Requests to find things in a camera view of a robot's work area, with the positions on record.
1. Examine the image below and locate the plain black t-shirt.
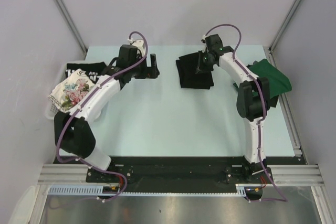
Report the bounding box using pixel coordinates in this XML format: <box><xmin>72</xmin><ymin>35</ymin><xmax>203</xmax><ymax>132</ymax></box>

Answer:
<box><xmin>175</xmin><ymin>52</ymin><xmax>214</xmax><ymax>90</ymax></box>

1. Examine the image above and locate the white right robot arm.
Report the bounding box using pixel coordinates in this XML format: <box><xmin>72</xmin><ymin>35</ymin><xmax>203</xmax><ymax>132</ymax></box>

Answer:
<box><xmin>196</xmin><ymin>34</ymin><xmax>270</xmax><ymax>183</ymax></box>

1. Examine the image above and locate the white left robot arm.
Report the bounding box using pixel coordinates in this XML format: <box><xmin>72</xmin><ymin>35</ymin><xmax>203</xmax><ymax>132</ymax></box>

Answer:
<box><xmin>54</xmin><ymin>39</ymin><xmax>160</xmax><ymax>182</ymax></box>

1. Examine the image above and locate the black printed t-shirt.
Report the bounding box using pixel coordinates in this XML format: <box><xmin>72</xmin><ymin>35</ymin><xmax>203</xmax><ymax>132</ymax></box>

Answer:
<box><xmin>65</xmin><ymin>62</ymin><xmax>107</xmax><ymax>83</ymax></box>

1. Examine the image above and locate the white floral t-shirt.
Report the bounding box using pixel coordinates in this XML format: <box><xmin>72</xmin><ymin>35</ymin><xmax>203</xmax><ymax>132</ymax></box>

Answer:
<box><xmin>48</xmin><ymin>69</ymin><xmax>94</xmax><ymax>112</ymax></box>

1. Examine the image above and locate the green folded t-shirt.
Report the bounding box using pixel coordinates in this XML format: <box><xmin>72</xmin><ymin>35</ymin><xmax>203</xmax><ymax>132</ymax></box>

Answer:
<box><xmin>246</xmin><ymin>59</ymin><xmax>292</xmax><ymax>99</ymax></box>

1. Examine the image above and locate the white plastic basket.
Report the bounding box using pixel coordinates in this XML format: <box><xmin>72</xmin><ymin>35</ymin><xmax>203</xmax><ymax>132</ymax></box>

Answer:
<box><xmin>45</xmin><ymin>63</ymin><xmax>78</xmax><ymax>120</ymax></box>

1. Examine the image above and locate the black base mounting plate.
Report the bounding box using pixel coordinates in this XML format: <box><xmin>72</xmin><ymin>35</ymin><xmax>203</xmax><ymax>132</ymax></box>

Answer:
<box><xmin>54</xmin><ymin>155</ymin><xmax>308</xmax><ymax>192</ymax></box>

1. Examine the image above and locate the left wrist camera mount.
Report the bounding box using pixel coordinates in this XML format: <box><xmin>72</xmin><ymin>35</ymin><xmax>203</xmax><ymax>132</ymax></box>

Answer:
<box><xmin>128</xmin><ymin>38</ymin><xmax>145</xmax><ymax>54</ymax></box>

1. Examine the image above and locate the aluminium frame rail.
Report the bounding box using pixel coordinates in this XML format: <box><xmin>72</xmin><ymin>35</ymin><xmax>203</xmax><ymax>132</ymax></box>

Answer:
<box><xmin>38</xmin><ymin>163</ymin><xmax>91</xmax><ymax>185</ymax></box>

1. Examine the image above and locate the white slotted cable duct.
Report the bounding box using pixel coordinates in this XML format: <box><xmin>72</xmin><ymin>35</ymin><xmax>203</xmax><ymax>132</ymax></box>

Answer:
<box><xmin>48</xmin><ymin>185</ymin><xmax>127</xmax><ymax>196</ymax></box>

